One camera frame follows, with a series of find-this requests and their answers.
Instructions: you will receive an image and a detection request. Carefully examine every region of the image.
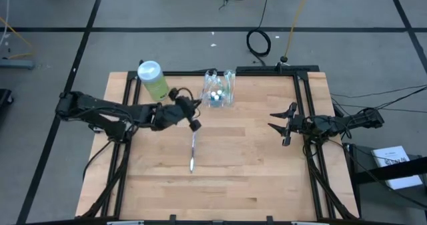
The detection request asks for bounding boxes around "green disinfecting wipes canister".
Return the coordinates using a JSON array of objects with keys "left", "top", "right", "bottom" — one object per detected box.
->
[{"left": 137, "top": 60, "right": 170, "bottom": 101}]

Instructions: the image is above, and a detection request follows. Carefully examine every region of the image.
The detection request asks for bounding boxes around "yellow hanging cable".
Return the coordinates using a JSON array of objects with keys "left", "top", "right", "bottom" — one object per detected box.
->
[{"left": 282, "top": 0, "right": 313, "bottom": 64}]

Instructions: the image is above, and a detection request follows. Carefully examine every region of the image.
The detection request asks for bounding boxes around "white booklet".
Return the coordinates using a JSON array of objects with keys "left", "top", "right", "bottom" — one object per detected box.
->
[{"left": 371, "top": 146, "right": 424, "bottom": 190}]

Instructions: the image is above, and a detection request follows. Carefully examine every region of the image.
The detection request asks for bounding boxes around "black aluminium table frame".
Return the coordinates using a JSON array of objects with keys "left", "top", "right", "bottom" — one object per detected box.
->
[{"left": 79, "top": 64, "right": 360, "bottom": 221}]

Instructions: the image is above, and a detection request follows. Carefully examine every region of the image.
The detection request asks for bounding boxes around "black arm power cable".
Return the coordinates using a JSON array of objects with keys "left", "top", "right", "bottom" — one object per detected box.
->
[
  {"left": 330, "top": 84, "right": 427, "bottom": 99},
  {"left": 82, "top": 140, "right": 113, "bottom": 183},
  {"left": 333, "top": 86, "right": 427, "bottom": 114}
]

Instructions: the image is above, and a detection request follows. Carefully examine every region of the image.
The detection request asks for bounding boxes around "grey blue floor base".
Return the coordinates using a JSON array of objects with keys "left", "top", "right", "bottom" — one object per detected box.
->
[{"left": 0, "top": 57, "right": 37, "bottom": 69}]

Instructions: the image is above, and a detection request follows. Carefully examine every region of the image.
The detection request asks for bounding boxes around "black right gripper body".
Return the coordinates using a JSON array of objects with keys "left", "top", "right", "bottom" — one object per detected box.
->
[{"left": 282, "top": 101, "right": 313, "bottom": 147}]

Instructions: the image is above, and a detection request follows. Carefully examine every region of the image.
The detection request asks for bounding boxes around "yellow floor cable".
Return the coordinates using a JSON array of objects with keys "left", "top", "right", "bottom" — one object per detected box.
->
[{"left": 0, "top": 16, "right": 34, "bottom": 61}]

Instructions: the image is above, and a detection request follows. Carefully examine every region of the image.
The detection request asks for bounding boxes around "silver aluminium bar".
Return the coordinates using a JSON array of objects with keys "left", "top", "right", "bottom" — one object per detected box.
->
[
  {"left": 291, "top": 220, "right": 330, "bottom": 225},
  {"left": 106, "top": 220, "right": 145, "bottom": 225}
]

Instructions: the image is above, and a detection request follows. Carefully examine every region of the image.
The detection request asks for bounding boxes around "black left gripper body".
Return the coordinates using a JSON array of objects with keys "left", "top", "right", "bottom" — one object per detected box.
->
[{"left": 155, "top": 87, "right": 203, "bottom": 133}]

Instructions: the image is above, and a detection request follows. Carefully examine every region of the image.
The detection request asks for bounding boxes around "white floor cable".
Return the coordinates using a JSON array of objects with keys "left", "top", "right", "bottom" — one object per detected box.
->
[{"left": 0, "top": 0, "right": 11, "bottom": 47}]

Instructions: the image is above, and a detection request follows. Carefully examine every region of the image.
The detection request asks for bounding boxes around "dark grey side cart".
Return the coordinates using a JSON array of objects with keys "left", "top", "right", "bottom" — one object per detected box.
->
[{"left": 343, "top": 143, "right": 427, "bottom": 225}]

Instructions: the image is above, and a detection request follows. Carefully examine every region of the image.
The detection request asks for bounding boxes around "black floor object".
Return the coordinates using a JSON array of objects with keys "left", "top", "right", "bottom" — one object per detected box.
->
[{"left": 0, "top": 88, "right": 15, "bottom": 106}]

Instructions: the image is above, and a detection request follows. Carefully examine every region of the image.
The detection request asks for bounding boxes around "coiled black floor cable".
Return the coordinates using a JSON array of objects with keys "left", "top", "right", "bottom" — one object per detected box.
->
[{"left": 246, "top": 0, "right": 273, "bottom": 67}]

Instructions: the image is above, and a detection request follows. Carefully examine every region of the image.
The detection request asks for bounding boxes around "clear plastic toothbrush holder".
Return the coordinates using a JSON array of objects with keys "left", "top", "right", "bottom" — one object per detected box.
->
[{"left": 201, "top": 69, "right": 237, "bottom": 108}]

